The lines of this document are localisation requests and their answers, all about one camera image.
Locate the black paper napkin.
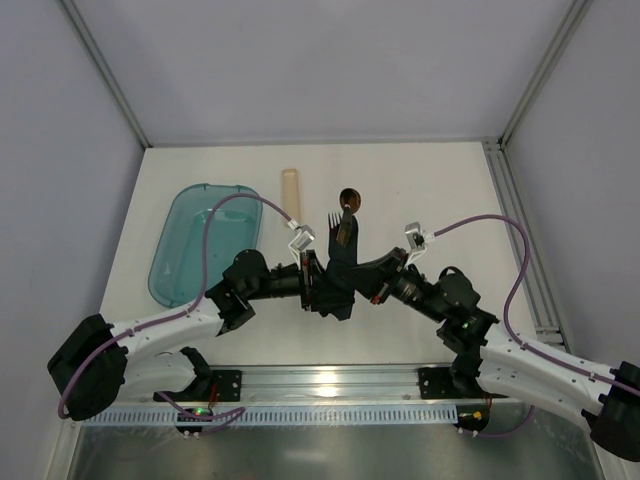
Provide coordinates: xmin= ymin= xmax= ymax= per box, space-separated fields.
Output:
xmin=325 ymin=216 xmax=359 ymax=293

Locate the beige cutlery case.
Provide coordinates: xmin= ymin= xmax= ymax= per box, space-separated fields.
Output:
xmin=280 ymin=168 xmax=303 ymax=225

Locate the iridescent fork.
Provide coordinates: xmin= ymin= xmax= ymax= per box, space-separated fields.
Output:
xmin=327 ymin=211 xmax=342 ymax=236

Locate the copper spoon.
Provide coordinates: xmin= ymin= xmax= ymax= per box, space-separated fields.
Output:
xmin=339 ymin=188 xmax=361 ymax=215

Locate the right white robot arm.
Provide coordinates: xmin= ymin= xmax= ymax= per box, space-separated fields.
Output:
xmin=345 ymin=249 xmax=639 ymax=462

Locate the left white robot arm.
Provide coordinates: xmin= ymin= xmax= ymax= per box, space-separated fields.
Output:
xmin=47 ymin=247 xmax=357 ymax=420

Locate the teal plastic basin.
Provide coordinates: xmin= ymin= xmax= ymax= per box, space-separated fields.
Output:
xmin=148 ymin=184 xmax=263 ymax=308

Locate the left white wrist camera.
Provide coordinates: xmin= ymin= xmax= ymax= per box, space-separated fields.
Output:
xmin=287 ymin=219 xmax=315 ymax=266

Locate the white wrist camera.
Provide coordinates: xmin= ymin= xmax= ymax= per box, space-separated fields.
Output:
xmin=404 ymin=222 xmax=434 ymax=267
xmin=287 ymin=219 xmax=315 ymax=266

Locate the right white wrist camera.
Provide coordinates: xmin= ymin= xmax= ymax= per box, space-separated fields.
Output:
xmin=404 ymin=222 xmax=434 ymax=267

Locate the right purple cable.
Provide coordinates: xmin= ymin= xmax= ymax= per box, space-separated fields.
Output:
xmin=424 ymin=213 xmax=640 ymax=440

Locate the purple cable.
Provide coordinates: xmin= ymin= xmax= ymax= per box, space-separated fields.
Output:
xmin=58 ymin=194 xmax=304 ymax=436
xmin=424 ymin=213 xmax=640 ymax=440

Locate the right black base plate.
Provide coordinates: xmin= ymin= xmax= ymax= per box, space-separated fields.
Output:
xmin=417 ymin=365 xmax=482 ymax=400

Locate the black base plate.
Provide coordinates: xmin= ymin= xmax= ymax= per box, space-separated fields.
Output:
xmin=153 ymin=369 xmax=242 ymax=403
xmin=417 ymin=365 xmax=482 ymax=400

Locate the right side aluminium rail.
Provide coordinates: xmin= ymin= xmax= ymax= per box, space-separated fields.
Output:
xmin=482 ymin=140 xmax=570 ymax=353

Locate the aluminium rail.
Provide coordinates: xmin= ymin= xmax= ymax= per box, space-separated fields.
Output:
xmin=482 ymin=140 xmax=570 ymax=353
xmin=59 ymin=363 xmax=607 ymax=407

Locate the aluminium front rail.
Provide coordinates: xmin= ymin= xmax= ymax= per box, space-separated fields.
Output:
xmin=59 ymin=363 xmax=607 ymax=407

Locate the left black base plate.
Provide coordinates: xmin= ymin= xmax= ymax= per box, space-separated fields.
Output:
xmin=153 ymin=369 xmax=242 ymax=403

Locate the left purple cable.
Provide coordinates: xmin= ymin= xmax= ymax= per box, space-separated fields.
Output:
xmin=58 ymin=194 xmax=304 ymax=436

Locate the white slotted cable duct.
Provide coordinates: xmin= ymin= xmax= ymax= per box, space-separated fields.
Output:
xmin=83 ymin=404 xmax=458 ymax=428

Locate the right aluminium frame post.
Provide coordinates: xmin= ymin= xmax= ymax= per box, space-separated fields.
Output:
xmin=498 ymin=0 xmax=594 ymax=149

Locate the aluminium frame post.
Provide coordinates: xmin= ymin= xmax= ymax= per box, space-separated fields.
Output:
xmin=498 ymin=0 xmax=594 ymax=149
xmin=57 ymin=0 xmax=152 ymax=150

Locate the left aluminium frame post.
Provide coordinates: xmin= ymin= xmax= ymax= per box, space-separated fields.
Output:
xmin=57 ymin=0 xmax=152 ymax=150

